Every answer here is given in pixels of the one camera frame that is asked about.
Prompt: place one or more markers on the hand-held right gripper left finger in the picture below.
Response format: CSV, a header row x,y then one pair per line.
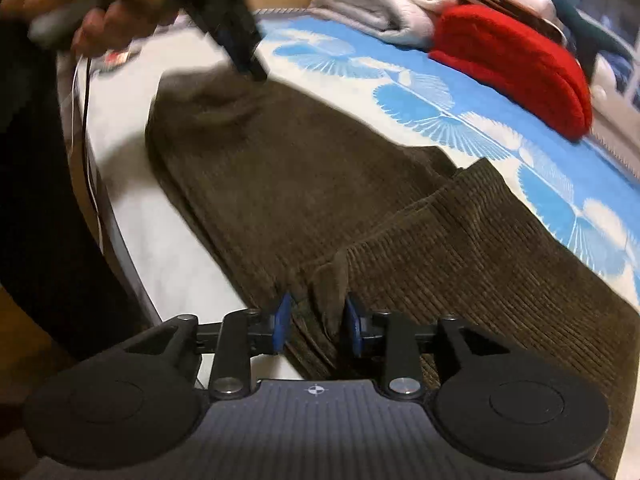
x,y
283,322

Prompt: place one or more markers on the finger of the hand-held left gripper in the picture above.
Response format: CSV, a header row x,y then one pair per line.
x,y
245,57

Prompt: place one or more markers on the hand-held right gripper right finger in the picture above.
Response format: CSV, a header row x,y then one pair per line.
x,y
353,327

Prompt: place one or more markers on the small red white object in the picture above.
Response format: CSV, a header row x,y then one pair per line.
x,y
116,60

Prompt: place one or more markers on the blue white printed bedsheet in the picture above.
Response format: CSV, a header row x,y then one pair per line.
x,y
425,105

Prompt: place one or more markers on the person's black clothing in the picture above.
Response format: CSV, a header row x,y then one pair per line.
x,y
40,210

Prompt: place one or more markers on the red knit garment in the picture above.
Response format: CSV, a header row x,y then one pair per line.
x,y
515,60

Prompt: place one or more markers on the dark teal garment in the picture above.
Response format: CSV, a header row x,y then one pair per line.
x,y
575,15

